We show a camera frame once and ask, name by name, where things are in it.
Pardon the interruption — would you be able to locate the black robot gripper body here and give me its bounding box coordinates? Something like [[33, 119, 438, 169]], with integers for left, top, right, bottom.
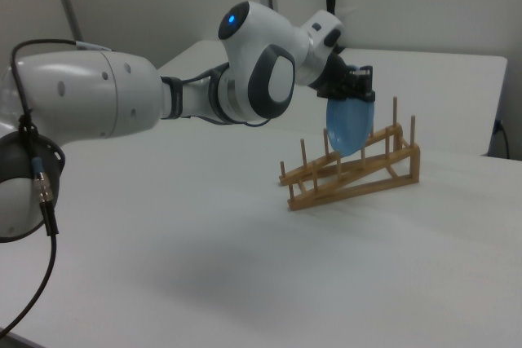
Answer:
[[316, 51, 374, 93]]

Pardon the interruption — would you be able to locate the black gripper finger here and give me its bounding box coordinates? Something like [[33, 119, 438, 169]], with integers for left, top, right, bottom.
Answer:
[[357, 81, 377, 104], [316, 86, 348, 102]]

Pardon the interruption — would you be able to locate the blue round plate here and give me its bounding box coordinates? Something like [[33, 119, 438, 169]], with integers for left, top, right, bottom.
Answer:
[[325, 97, 375, 158]]

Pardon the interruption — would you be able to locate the wooden plate rack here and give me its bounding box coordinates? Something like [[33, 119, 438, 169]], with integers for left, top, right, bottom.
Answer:
[[278, 95, 421, 213]]

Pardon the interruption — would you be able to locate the black arm cable with connector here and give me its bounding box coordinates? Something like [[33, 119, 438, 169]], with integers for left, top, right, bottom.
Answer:
[[0, 37, 78, 339]]

